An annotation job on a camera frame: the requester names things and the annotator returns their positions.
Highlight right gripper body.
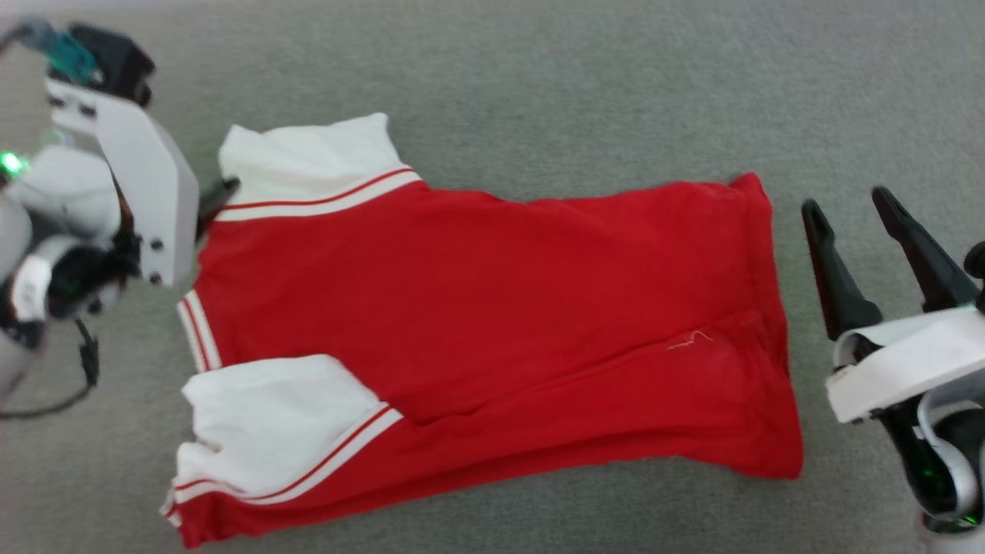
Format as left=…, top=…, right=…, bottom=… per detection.
left=876, top=375, right=985, bottom=533

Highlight white left camera mount plate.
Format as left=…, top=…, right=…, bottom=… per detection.
left=45, top=76, right=201, bottom=289

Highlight white right camera mount plate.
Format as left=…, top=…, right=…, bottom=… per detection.
left=825, top=305, right=985, bottom=425

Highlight thin black camera cable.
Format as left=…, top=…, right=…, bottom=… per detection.
left=0, top=18, right=38, bottom=56

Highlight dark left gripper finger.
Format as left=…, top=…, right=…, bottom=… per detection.
left=195, top=177, right=242, bottom=240

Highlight teal cable connector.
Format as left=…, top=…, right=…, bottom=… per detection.
left=15, top=18, right=103, bottom=87

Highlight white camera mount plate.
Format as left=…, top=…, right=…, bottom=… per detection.
left=45, top=76, right=201, bottom=289
left=825, top=305, right=985, bottom=425

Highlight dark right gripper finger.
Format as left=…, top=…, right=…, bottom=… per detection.
left=800, top=198, right=884, bottom=342
left=871, top=185, right=983, bottom=313

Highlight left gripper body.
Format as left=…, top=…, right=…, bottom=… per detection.
left=0, top=145, right=145, bottom=349

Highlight red white basketball jersey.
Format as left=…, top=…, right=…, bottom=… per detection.
left=159, top=112, right=806, bottom=550

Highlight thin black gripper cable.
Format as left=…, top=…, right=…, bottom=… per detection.
left=0, top=319, right=102, bottom=421

